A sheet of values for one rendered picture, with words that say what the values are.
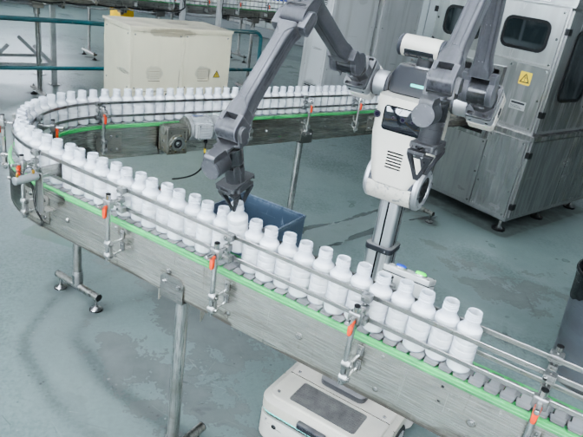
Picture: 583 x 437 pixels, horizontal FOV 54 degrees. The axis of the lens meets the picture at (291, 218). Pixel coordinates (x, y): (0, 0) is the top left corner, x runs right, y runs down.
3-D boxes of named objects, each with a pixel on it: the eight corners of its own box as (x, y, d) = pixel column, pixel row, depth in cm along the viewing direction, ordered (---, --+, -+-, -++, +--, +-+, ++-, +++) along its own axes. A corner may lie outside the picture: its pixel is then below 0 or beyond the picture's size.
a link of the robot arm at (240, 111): (319, 21, 158) (286, 15, 163) (314, 6, 153) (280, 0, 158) (246, 149, 149) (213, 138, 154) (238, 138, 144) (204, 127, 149)
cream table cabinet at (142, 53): (193, 127, 657) (201, 21, 610) (223, 144, 615) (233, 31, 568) (101, 133, 589) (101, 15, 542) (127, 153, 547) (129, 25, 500)
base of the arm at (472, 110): (477, 81, 186) (464, 115, 185) (474, 71, 179) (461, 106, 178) (504, 88, 182) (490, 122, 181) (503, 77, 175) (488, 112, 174)
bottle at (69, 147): (77, 191, 206) (76, 147, 199) (60, 189, 205) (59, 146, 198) (81, 185, 211) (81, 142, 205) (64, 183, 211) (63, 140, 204)
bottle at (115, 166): (117, 212, 194) (118, 166, 188) (102, 208, 196) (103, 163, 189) (127, 206, 200) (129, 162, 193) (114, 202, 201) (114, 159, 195)
